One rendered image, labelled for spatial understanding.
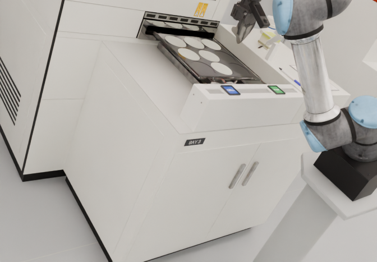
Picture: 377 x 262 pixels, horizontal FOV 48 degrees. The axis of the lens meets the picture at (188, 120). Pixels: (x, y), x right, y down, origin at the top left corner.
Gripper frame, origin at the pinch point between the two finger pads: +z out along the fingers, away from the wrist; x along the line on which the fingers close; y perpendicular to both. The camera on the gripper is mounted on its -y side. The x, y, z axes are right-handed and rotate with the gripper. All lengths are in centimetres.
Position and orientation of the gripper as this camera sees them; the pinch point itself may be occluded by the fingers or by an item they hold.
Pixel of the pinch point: (240, 41)
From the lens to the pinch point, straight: 184.1
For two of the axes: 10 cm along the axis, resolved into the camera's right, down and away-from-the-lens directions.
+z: -2.7, 7.8, 5.7
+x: -7.5, 2.0, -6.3
